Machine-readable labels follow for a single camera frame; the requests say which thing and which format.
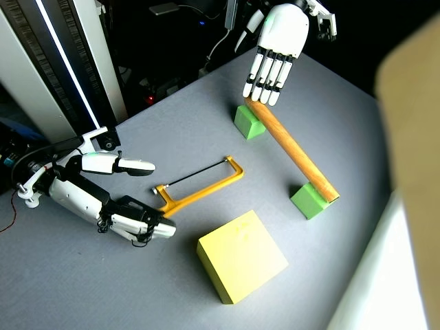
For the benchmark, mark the green support block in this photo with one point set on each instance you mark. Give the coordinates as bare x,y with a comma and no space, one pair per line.
307,203
245,120

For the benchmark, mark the white board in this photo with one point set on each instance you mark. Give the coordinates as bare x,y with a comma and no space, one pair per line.
374,275

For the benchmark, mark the yellow block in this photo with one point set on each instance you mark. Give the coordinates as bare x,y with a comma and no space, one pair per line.
240,258

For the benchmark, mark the wooden dowel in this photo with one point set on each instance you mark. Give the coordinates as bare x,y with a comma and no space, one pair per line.
292,151

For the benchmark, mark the tan cardboard panel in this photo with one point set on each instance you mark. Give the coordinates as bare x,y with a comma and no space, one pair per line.
412,137

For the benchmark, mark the grey flat device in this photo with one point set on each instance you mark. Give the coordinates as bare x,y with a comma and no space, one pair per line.
164,9

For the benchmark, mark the white column with light strip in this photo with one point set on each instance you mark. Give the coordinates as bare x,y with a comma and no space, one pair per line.
96,51

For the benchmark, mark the grey table cloth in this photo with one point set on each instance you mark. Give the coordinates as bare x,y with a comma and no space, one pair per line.
192,137

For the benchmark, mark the yellow hacksaw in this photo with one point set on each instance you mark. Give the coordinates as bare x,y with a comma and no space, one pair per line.
206,192

